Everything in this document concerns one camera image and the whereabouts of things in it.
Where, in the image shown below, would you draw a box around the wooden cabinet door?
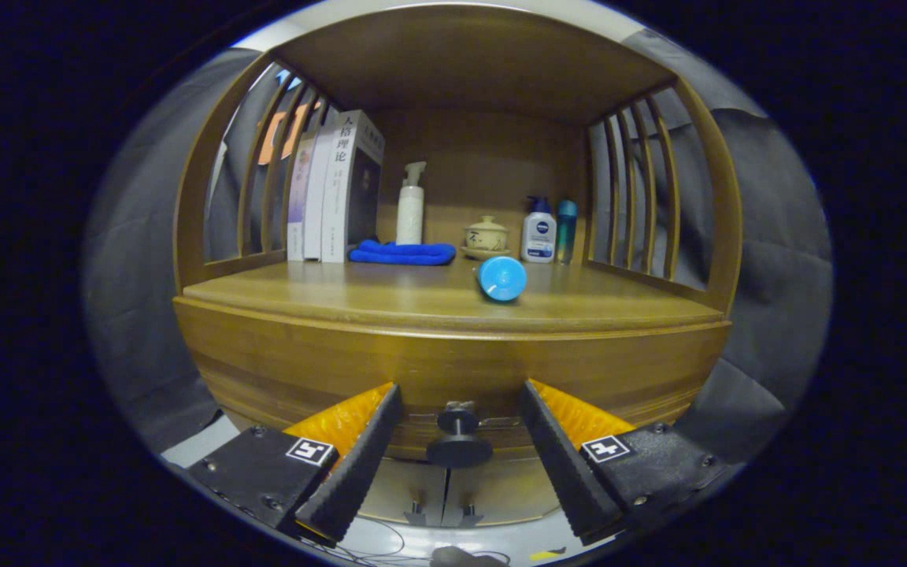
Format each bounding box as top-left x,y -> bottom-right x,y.
359,457 -> 448,527
447,457 -> 565,527

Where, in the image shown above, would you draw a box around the thin white book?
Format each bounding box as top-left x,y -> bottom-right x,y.
303,118 -> 342,261

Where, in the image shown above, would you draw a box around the beige lidded teacup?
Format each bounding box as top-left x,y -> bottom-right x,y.
461,216 -> 513,261

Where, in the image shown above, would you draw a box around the wooden countertop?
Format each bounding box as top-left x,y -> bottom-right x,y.
174,256 -> 732,335

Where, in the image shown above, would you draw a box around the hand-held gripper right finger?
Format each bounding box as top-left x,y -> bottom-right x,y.
520,380 -> 730,546

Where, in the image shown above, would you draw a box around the wooden cabinet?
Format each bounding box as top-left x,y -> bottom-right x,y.
172,4 -> 743,528

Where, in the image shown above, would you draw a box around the teal slim bottle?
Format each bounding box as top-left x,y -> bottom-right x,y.
555,199 -> 579,265

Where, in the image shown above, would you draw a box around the black floor cables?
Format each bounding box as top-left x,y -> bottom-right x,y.
304,516 -> 509,566

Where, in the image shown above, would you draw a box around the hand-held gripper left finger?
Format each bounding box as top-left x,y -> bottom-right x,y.
186,383 -> 403,544

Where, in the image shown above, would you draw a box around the black round drawer knob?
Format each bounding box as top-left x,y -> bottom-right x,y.
426,400 -> 494,469

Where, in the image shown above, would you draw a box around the thick grey portrait book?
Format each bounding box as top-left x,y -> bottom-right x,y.
321,109 -> 386,264

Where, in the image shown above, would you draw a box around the white pump bottle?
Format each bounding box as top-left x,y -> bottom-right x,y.
396,161 -> 428,246

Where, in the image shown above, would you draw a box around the blue folded cloth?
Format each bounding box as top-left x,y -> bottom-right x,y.
348,239 -> 457,266

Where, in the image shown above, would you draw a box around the blue white cosmetic tube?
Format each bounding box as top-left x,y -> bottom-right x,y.
476,256 -> 528,303

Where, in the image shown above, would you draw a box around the lavender book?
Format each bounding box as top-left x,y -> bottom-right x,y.
287,130 -> 319,262

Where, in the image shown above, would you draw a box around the white bottle blue cap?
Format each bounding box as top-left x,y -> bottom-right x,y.
521,196 -> 557,264

